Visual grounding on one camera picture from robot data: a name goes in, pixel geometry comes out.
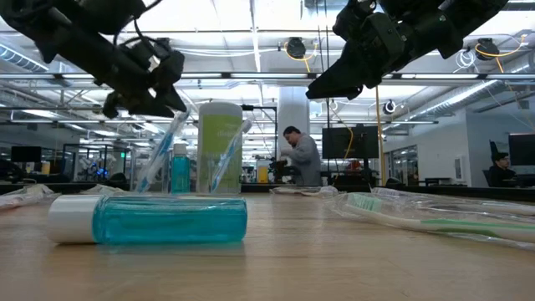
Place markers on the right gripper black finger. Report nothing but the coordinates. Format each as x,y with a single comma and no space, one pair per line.
347,75
334,94

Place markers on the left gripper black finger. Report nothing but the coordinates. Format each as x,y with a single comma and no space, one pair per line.
138,108
173,98

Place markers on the blue toothbrush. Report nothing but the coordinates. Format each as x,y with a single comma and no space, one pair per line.
227,156
161,154

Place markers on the small teal mouthwash bottle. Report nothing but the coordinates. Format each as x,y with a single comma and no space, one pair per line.
180,175
167,219

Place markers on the clear acrylic organiser holder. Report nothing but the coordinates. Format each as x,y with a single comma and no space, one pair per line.
194,184

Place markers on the green toothbrush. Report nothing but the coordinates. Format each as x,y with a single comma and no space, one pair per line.
365,202
104,190

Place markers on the orange toothbrush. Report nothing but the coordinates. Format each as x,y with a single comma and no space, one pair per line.
25,196

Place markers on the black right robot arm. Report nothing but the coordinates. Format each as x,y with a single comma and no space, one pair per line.
451,21

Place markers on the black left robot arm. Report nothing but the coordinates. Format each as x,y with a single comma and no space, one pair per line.
62,33

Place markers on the white building column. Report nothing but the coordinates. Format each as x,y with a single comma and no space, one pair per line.
292,108

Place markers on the white-lidded green wipes canister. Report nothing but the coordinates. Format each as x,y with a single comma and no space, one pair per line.
209,138

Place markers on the black monitor on stand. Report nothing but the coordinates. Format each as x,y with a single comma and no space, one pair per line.
368,144

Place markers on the person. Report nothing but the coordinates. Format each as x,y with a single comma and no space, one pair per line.
305,161
499,173

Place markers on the yellow container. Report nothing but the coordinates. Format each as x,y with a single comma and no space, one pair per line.
262,174

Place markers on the dark background monitor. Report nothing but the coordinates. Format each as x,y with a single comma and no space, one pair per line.
26,154

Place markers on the black desk monitor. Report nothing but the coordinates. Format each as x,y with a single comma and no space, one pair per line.
522,149

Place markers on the black background rig frame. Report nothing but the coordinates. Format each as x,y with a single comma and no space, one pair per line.
248,107

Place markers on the long ceiling light rail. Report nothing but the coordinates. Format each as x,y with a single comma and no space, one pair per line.
251,75

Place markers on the silver ventilation duct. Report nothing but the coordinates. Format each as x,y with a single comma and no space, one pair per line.
21,58
460,98

